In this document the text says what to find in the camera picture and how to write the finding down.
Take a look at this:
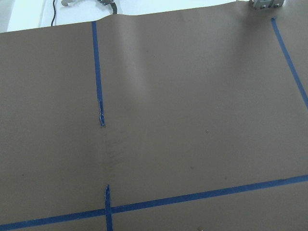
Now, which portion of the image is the brown paper table cover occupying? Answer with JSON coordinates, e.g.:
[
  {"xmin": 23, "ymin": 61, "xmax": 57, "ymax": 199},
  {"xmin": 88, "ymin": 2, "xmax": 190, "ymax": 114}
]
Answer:
[{"xmin": 0, "ymin": 0, "xmax": 308, "ymax": 231}]

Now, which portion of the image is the green handled reacher grabber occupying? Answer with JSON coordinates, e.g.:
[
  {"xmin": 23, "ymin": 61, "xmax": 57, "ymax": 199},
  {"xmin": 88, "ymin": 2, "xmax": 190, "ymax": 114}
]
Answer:
[{"xmin": 61, "ymin": 0, "xmax": 118, "ymax": 14}]

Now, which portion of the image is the aluminium frame post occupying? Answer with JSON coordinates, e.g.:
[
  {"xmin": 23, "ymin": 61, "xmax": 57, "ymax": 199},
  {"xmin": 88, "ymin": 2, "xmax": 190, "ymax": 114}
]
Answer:
[{"xmin": 249, "ymin": 0, "xmax": 284, "ymax": 10}]

